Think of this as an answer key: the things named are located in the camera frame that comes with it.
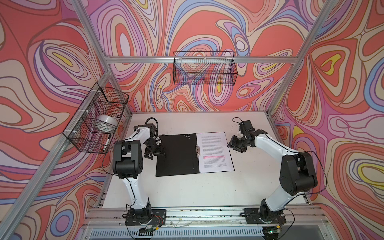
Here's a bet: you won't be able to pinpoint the black wire basket left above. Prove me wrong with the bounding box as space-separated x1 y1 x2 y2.
63 83 129 154

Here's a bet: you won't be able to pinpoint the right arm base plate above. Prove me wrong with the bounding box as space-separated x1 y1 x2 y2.
240 207 287 225

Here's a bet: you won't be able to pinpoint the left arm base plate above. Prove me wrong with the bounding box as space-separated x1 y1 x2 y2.
122 209 167 226

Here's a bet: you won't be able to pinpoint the printed paper sheets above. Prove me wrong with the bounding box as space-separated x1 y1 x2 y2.
196 132 235 174

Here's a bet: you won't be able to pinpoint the aluminium frame post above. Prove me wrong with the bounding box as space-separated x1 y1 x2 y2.
70 0 133 115

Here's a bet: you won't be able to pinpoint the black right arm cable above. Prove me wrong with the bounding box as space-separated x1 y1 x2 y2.
304 149 329 197

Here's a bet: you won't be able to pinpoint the silver folder clip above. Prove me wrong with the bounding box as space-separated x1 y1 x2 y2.
196 145 201 158

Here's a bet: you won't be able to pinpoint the white and black file folder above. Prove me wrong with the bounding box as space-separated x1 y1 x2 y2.
155 131 235 178

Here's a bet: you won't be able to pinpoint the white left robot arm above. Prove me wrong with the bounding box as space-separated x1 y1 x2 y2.
112 124 166 222

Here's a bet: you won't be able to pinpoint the black wire basket rear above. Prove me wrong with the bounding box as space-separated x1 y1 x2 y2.
173 50 238 86

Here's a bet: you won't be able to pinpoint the silver tape roll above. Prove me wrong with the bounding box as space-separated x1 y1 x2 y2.
97 115 118 126

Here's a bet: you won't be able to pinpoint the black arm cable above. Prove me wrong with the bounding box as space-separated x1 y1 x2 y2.
304 149 329 197
144 117 160 133

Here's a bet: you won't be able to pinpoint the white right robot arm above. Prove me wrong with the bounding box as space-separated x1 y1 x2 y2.
228 120 318 224

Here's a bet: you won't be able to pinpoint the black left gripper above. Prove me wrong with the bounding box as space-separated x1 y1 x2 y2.
143 139 167 159

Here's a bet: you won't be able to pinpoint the black wire basket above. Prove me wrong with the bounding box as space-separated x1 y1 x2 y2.
173 50 238 86
63 83 129 154

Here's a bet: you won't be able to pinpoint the aluminium front rail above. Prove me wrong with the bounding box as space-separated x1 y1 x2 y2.
76 205 337 240

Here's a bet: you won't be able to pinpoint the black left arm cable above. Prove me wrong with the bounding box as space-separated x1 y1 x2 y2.
144 117 160 133

